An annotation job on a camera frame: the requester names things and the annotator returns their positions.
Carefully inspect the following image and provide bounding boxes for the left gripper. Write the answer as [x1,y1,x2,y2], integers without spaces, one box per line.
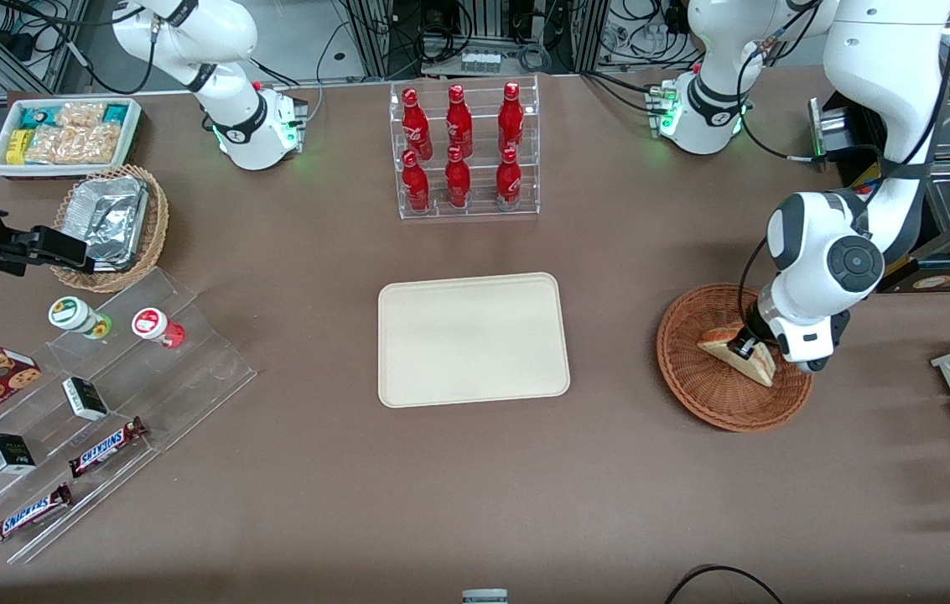
[733,307,851,374]

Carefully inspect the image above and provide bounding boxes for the triangular sandwich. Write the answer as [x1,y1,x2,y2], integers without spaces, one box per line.
[697,323,777,388]

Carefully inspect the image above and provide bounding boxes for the brown round wicker basket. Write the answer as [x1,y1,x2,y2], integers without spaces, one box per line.
[657,284,815,433]

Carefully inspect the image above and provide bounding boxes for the light tan wicker basket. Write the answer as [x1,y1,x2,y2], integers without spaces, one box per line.
[51,164,170,294]

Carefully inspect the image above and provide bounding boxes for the cream plastic tray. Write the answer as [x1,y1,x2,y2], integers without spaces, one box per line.
[377,272,571,409]

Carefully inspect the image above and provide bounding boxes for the green lid yogurt cup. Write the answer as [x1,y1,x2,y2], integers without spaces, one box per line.
[48,296,113,341]

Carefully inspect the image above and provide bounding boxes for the aluminium foil container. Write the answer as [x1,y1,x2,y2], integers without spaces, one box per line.
[64,174,151,272]

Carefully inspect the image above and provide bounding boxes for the white plastic snack bin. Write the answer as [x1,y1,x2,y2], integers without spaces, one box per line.
[0,96,143,180]

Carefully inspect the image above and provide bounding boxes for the large clear cracker bag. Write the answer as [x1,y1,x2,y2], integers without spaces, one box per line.
[25,123,124,165]

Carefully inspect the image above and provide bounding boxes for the red lid yogurt cup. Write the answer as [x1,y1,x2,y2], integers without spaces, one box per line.
[132,307,187,350]

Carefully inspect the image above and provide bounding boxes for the small clear cracker bag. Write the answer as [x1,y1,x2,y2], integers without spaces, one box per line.
[55,102,106,128]

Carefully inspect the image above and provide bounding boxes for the small black carton box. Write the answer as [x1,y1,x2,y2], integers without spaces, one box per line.
[0,432,38,476]
[61,377,112,422]

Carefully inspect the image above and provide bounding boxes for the clear acrylic stepped display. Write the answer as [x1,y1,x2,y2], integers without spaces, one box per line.
[0,267,258,565]

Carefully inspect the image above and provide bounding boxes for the Snickers chocolate bar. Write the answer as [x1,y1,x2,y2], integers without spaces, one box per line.
[0,482,74,548]
[68,416,148,479]

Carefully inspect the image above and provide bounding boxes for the grey metal box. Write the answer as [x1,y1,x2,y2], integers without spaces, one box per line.
[808,95,861,163]

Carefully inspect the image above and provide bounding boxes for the red cola bottle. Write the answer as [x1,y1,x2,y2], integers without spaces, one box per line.
[444,146,472,209]
[496,146,523,211]
[498,81,525,154]
[446,84,474,159]
[402,149,432,214]
[401,87,434,160]

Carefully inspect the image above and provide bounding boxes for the clear acrylic bottle rack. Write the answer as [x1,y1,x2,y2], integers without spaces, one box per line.
[389,74,541,221]

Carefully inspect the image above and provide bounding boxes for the black looped cable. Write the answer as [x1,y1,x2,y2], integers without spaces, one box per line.
[663,565,786,604]

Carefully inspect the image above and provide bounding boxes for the aluminium profile frame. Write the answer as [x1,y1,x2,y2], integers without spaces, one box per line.
[340,0,610,81]

